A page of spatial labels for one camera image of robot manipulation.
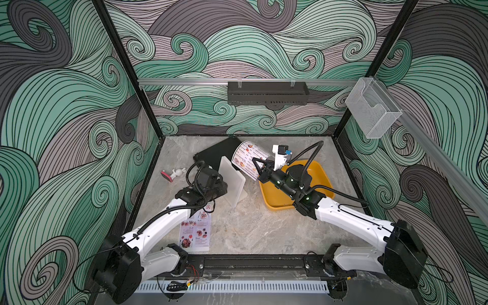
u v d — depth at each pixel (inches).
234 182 31.9
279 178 24.8
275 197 35.5
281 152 24.6
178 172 38.0
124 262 15.1
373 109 32.3
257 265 29.4
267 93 37.9
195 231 32.4
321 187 23.6
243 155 28.9
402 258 15.3
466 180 21.0
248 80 37.4
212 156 41.2
